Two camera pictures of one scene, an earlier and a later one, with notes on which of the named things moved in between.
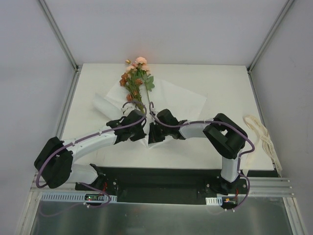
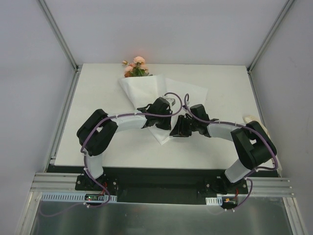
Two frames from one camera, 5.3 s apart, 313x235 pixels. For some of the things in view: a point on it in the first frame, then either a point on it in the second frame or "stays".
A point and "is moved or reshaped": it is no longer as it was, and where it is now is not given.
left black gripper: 138,132 -> 161,121
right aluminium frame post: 285,7 stays
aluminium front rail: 279,187 stays
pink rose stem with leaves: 147,79 -> 138,68
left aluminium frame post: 60,35 stays
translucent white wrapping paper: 182,105 is moved or reshaped
